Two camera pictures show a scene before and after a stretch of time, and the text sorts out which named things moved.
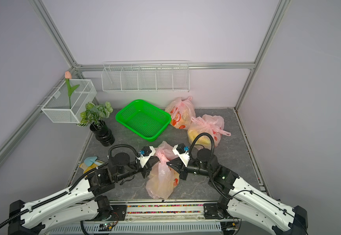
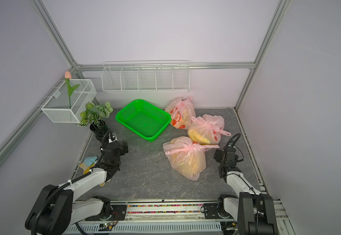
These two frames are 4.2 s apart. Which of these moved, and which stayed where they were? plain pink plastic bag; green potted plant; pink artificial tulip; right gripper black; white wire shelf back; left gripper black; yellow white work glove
Moved: plain pink plastic bag; right gripper black; left gripper black
Stayed: pink artificial tulip; green potted plant; white wire shelf back; yellow white work glove
